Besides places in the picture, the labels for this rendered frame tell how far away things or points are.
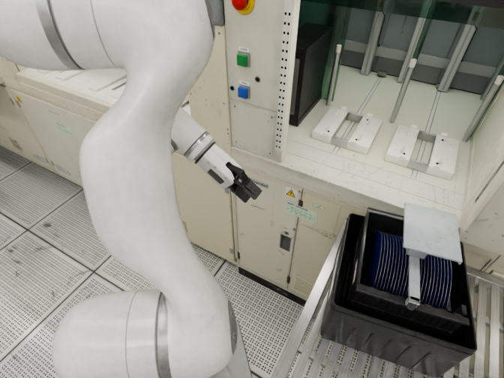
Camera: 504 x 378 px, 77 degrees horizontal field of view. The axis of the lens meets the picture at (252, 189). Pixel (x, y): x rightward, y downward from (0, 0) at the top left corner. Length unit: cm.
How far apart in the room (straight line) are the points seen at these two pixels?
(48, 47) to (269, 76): 68
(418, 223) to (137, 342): 54
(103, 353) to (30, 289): 170
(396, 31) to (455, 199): 90
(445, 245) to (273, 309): 117
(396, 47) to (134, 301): 159
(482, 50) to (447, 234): 117
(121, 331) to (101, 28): 33
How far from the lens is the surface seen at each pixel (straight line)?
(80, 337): 46
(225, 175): 75
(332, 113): 133
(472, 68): 176
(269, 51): 93
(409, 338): 77
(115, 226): 37
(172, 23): 33
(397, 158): 118
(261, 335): 167
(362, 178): 110
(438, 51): 176
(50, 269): 216
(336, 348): 87
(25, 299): 211
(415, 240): 67
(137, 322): 44
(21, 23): 38
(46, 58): 39
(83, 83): 184
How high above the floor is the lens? 157
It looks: 44 degrees down
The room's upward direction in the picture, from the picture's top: straight up
